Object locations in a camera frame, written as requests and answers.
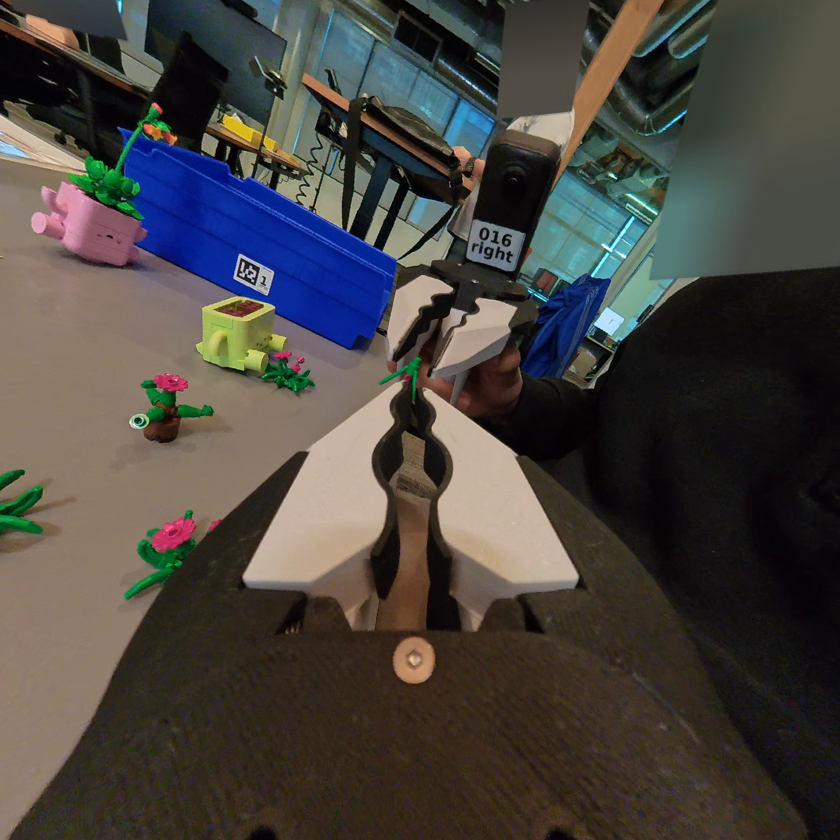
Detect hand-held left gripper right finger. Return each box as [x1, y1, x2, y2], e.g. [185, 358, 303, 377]
[415, 387, 581, 632]

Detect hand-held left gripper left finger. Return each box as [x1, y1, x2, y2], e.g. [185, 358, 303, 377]
[241, 384, 411, 632]

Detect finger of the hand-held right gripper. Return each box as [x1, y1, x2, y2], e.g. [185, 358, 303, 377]
[387, 271, 462, 365]
[428, 297, 517, 383]

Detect green three-pronged toy stem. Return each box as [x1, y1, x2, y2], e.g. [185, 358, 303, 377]
[378, 356, 429, 411]

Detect person's right hand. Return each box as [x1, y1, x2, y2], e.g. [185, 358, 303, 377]
[387, 331, 524, 435]

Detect blue plastic bin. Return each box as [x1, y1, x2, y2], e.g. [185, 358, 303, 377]
[118, 126, 399, 353]

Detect black bag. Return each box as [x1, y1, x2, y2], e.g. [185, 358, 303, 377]
[346, 95, 463, 250]

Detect green toy plant pink flowers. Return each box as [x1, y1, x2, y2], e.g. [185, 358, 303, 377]
[123, 510, 224, 601]
[260, 350, 316, 395]

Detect wooden beam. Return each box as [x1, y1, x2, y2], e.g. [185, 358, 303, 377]
[563, 0, 665, 175]

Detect toy cactus pink flower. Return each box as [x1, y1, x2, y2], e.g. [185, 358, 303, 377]
[128, 373, 216, 445]

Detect lime green toy pot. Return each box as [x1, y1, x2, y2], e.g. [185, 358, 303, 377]
[196, 297, 290, 372]

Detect standing desk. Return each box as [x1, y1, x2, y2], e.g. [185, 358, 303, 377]
[301, 72, 475, 253]

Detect person's black jacket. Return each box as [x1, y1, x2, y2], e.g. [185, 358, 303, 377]
[525, 268, 840, 840]

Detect yellow box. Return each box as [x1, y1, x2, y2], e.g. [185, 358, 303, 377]
[218, 113, 271, 143]

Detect green leafy toy plant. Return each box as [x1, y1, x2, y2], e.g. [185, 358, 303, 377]
[0, 469, 46, 536]

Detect black office chair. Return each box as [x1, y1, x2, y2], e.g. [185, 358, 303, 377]
[140, 31, 232, 153]

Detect pink toy pot with plant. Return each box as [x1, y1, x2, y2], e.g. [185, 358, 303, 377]
[31, 101, 179, 267]

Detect black television screen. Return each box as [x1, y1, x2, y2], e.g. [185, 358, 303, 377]
[144, 7, 290, 132]

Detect black coiled cable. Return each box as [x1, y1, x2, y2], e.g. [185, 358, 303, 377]
[297, 141, 324, 214]

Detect camera tripod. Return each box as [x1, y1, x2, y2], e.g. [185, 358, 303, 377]
[251, 54, 287, 165]

